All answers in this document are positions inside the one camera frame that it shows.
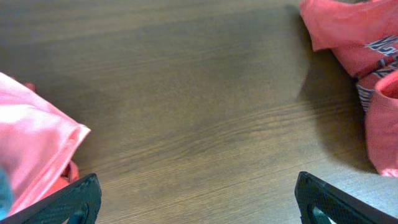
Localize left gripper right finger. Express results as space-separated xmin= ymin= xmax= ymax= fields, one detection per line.
xmin=294 ymin=171 xmax=397 ymax=224

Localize orange-red t-shirt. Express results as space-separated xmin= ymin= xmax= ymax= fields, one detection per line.
xmin=299 ymin=0 xmax=397 ymax=177

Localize salmon folded shirt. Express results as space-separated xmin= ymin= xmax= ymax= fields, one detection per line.
xmin=1 ymin=74 xmax=90 ymax=217

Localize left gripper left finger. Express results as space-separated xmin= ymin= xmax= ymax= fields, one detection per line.
xmin=1 ymin=174 xmax=102 ymax=224

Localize grey folded shirt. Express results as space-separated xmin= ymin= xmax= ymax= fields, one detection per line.
xmin=0 ymin=168 xmax=14 ymax=220

